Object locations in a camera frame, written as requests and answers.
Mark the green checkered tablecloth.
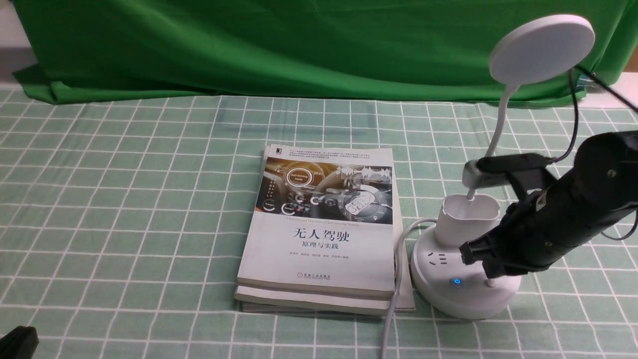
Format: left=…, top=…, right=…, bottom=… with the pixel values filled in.
left=0, top=89, right=638, bottom=359

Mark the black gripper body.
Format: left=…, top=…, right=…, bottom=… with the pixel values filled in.
left=460, top=176, right=637, bottom=279

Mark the black camera cable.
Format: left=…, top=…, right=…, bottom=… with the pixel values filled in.
left=547, top=65, right=638, bottom=241

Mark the green backdrop cloth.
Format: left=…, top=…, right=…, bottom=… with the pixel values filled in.
left=13, top=0, right=637, bottom=105

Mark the blue binder clip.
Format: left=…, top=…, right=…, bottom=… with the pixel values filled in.
left=576, top=74, right=598, bottom=92

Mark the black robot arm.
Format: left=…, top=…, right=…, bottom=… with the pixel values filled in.
left=460, top=131, right=638, bottom=279

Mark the black object bottom left corner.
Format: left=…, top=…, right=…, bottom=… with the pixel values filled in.
left=0, top=326, right=39, bottom=359

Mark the white desk lamp with socket base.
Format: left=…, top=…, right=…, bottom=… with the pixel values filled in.
left=410, top=14, right=595, bottom=320

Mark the white lamp power cable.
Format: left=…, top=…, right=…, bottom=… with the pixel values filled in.
left=381, top=217, right=439, bottom=359

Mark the lower stacked book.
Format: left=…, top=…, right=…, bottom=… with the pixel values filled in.
left=234, top=147, right=416, bottom=316

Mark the top self-driving textbook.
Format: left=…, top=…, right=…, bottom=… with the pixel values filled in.
left=237, top=145, right=395, bottom=299

